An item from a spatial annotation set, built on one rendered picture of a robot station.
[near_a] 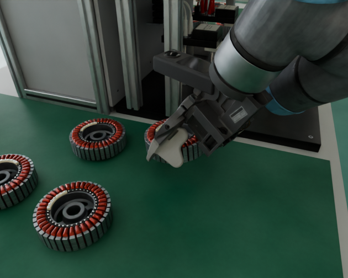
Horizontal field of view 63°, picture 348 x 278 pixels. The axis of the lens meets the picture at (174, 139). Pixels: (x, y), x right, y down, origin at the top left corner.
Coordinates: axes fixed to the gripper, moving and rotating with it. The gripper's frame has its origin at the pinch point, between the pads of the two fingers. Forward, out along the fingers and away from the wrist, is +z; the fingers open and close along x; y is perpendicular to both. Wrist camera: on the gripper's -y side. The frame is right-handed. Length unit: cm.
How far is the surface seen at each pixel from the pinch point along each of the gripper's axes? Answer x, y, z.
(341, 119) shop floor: 181, 33, 77
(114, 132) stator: -4.2, -9.9, 8.7
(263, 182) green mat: 8.0, 16.1, -1.7
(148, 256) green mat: -16.2, 12.6, -0.1
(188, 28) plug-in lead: 26.6, -23.4, 2.0
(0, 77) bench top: -9, -55, 38
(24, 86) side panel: -8.6, -39.9, 25.6
